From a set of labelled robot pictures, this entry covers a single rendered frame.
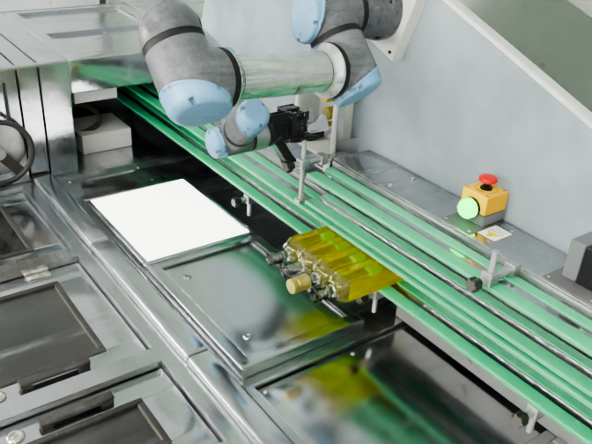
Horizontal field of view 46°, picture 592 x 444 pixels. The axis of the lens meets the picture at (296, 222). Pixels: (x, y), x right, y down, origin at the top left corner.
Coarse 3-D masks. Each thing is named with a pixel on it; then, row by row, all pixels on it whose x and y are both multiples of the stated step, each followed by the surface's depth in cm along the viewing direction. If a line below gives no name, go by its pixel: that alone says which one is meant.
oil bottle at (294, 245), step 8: (312, 232) 168; (320, 232) 168; (328, 232) 169; (288, 240) 164; (296, 240) 164; (304, 240) 164; (312, 240) 164; (320, 240) 165; (288, 248) 163; (296, 248) 162; (296, 256) 163
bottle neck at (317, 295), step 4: (320, 288) 150; (324, 288) 150; (328, 288) 150; (332, 288) 151; (312, 292) 150; (316, 292) 148; (320, 292) 149; (324, 292) 149; (328, 292) 150; (332, 292) 150; (312, 296) 150; (316, 296) 148; (320, 296) 149; (324, 296) 149; (328, 296) 150; (332, 296) 151; (312, 300) 150; (316, 300) 149; (320, 300) 149
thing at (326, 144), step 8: (296, 96) 189; (304, 96) 189; (312, 96) 191; (296, 104) 190; (304, 104) 191; (312, 104) 192; (320, 104) 193; (328, 104) 190; (320, 112) 194; (336, 112) 177; (328, 120) 192; (336, 120) 178; (336, 128) 179; (328, 136) 193; (312, 144) 191; (320, 144) 191; (328, 144) 190; (328, 152) 186
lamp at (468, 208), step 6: (468, 198) 147; (474, 198) 147; (462, 204) 147; (468, 204) 146; (474, 204) 146; (462, 210) 147; (468, 210) 146; (474, 210) 146; (462, 216) 148; (468, 216) 147; (474, 216) 147
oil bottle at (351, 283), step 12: (360, 264) 157; (372, 264) 157; (336, 276) 152; (348, 276) 152; (360, 276) 152; (372, 276) 154; (384, 276) 156; (396, 276) 159; (336, 288) 151; (348, 288) 151; (360, 288) 153; (372, 288) 156; (348, 300) 152
